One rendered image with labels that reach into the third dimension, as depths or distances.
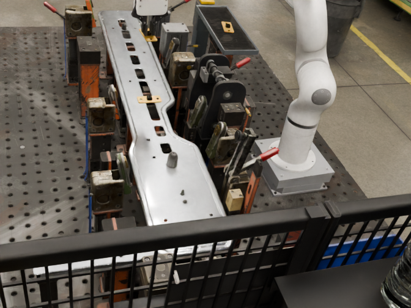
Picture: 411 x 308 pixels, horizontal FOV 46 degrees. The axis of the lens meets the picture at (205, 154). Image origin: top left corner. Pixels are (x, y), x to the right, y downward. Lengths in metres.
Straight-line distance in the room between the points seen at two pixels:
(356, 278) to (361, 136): 2.96
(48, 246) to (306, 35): 1.22
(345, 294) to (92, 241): 0.37
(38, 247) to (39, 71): 1.91
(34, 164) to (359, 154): 2.29
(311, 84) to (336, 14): 2.74
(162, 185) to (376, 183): 2.13
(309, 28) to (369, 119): 2.37
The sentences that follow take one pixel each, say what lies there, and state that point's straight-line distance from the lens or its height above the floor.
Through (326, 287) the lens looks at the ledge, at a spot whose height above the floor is 1.43.
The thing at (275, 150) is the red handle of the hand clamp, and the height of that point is 1.15.
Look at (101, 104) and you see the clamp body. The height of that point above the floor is 1.04.
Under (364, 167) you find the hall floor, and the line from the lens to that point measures 3.41.
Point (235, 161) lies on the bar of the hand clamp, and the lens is 1.37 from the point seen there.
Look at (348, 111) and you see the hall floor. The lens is 3.91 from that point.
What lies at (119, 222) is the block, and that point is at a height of 0.98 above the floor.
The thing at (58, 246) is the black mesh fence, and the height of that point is 1.55.
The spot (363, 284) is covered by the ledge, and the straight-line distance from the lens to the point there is 0.76.
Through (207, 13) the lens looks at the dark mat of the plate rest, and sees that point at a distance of 2.02.
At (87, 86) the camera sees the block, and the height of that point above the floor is 0.87.
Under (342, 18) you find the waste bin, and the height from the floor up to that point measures 0.39.
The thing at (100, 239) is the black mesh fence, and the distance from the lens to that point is 0.56.
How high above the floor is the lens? 1.99
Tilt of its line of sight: 40 degrees down
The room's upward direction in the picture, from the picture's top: 12 degrees clockwise
